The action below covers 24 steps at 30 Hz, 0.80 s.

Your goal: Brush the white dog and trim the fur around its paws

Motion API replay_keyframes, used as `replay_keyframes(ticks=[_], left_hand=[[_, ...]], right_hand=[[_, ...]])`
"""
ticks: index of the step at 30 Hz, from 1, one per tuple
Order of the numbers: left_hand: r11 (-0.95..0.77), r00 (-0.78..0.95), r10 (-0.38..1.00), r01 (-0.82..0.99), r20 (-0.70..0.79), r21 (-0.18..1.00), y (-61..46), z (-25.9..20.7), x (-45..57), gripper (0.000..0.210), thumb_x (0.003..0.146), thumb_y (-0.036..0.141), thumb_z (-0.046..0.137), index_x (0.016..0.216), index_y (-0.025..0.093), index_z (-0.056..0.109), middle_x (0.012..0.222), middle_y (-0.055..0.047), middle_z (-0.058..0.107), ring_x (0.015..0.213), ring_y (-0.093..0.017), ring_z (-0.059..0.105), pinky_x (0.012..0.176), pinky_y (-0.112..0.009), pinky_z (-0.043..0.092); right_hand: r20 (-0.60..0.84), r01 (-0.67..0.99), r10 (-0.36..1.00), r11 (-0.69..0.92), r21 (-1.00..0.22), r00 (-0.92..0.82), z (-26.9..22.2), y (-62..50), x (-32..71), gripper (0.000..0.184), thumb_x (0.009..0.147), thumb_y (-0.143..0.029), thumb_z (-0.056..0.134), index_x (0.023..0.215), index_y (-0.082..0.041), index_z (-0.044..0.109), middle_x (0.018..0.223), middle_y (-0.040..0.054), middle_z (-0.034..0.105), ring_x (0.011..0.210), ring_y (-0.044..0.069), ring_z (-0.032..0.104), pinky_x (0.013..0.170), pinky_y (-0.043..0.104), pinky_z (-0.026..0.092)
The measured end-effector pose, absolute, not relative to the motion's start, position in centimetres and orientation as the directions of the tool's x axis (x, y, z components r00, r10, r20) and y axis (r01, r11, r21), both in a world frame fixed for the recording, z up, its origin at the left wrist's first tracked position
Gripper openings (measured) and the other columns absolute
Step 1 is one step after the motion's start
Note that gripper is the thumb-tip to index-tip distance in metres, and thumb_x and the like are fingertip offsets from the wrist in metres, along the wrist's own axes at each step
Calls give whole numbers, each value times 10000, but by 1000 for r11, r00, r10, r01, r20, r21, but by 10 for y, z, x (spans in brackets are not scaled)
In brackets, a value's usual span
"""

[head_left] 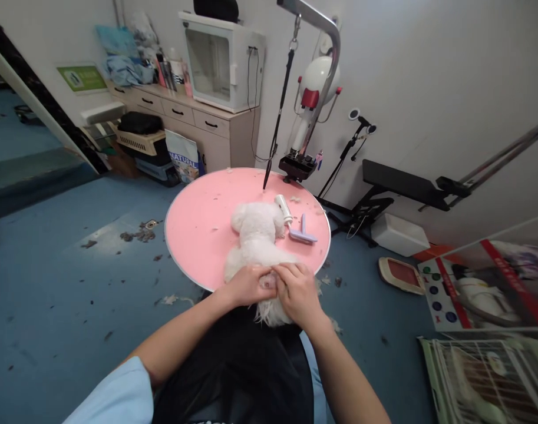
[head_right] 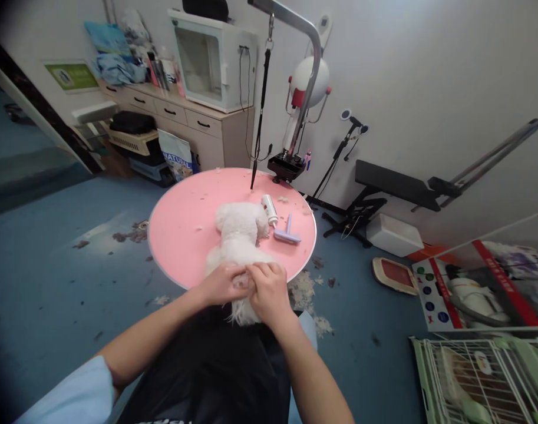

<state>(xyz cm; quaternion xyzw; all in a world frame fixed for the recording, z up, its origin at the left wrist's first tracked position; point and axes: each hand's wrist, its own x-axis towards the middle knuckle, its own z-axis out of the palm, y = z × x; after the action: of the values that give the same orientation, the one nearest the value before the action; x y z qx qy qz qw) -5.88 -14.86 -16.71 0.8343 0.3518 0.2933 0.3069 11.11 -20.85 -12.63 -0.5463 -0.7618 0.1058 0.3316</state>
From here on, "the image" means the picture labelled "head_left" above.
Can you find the white and red hair dryer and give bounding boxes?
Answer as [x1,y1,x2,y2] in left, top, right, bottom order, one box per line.
[289,55,345,156]

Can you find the green wall sign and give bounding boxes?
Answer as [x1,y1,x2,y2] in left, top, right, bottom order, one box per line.
[55,61,108,97]

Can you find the person's right hand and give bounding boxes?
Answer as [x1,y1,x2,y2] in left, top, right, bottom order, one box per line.
[275,263,328,327]

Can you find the pile of blue cloths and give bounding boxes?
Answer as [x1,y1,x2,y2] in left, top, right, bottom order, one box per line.
[95,24,158,88]

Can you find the person's left fingers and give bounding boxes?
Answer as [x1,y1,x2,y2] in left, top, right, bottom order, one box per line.
[250,266,278,299]

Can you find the group of grooming bottles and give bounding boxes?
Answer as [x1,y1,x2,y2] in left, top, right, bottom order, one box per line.
[155,47,194,99]

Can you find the white wire cage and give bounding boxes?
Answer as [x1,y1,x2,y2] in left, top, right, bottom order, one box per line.
[417,333,538,424]

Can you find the beige and red litter tray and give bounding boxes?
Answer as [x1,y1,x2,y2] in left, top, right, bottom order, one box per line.
[378,256,427,296]

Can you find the red striped cardboard box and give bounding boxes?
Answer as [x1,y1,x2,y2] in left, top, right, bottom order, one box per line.
[416,237,538,333]

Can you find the beige pet carrier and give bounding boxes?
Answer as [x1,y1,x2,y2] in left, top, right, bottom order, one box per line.
[113,111,169,156]

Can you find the grey storage crate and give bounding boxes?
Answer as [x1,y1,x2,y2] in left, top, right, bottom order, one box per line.
[134,152,173,188]

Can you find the person's body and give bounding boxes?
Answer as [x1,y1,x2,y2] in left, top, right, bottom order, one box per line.
[64,304,336,424]

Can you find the white fluffy dog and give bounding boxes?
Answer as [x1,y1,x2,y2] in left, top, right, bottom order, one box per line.
[223,201,317,329]

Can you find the beige cabinet with drawers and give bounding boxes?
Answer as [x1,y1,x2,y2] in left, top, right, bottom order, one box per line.
[104,79,262,174]

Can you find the white and blue food bag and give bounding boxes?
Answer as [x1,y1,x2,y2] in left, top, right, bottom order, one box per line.
[164,128,204,187]

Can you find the pink round grooming table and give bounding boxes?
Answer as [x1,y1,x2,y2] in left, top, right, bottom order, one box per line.
[164,167,332,293]

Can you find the white pet drying cabinet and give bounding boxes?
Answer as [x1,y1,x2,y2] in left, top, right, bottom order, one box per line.
[178,10,267,114]

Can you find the purple slicker brush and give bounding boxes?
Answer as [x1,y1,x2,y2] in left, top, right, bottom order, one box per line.
[288,213,319,243]

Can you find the black folding grooming table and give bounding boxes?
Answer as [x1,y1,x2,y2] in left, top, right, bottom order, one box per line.
[317,158,474,249]

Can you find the white hair clipper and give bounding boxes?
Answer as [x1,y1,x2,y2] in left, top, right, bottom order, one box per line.
[273,194,295,227]

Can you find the person's right fingers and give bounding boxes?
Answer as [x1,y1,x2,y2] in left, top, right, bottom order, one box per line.
[275,263,313,302]

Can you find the pile of dark fur clippings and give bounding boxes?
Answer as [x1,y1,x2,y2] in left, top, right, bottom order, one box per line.
[118,218,160,244]

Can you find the black grooming leash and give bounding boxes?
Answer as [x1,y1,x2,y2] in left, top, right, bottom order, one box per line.
[256,13,299,191]

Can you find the person's left hand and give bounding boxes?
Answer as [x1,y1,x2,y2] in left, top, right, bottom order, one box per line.
[224,265,278,308]

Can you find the white plastic box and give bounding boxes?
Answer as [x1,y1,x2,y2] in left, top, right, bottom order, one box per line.
[369,213,431,259]

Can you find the black tool tray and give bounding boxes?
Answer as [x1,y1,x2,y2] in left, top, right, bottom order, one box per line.
[278,151,319,184]

